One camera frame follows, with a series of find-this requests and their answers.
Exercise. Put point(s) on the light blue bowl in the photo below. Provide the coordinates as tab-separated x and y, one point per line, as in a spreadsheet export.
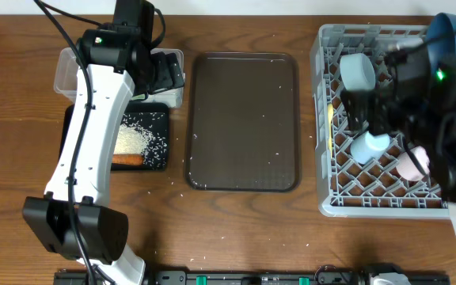
357	72

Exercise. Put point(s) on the light blue plastic cup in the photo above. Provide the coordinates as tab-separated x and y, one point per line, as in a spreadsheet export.
367	146

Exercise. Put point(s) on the dark blue plate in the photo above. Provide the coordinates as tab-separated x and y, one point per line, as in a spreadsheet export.
443	24

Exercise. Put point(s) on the white rice pile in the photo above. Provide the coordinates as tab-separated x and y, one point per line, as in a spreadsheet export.
145	133

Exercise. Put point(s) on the orange carrot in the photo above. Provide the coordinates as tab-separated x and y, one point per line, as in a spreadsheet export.
127	159

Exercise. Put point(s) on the yellow plastic spoon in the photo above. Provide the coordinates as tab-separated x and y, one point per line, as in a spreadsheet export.
330	114

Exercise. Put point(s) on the grey dishwasher rack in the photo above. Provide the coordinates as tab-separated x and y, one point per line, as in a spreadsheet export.
346	188

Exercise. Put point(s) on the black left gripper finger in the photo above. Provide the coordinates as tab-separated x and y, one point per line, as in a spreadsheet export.
164	79
175	71

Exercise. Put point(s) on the dark brown serving tray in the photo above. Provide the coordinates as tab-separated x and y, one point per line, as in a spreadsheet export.
243	123

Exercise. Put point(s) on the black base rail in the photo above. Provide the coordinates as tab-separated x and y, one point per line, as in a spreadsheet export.
327	274

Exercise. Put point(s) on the black plastic tray bin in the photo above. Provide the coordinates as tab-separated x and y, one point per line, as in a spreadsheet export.
137	106

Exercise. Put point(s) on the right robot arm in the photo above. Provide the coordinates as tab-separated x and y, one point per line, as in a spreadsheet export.
441	150

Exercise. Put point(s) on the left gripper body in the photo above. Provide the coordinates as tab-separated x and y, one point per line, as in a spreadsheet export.
143	87

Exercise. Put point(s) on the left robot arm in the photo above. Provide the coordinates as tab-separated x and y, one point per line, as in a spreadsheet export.
73	218

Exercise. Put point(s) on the pink plastic cup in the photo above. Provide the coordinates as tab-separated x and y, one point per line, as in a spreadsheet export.
407	169

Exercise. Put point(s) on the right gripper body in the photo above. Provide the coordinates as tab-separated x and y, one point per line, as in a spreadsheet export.
414	119

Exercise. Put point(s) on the clear plastic waste bin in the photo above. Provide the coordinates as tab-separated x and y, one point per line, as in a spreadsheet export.
66	79

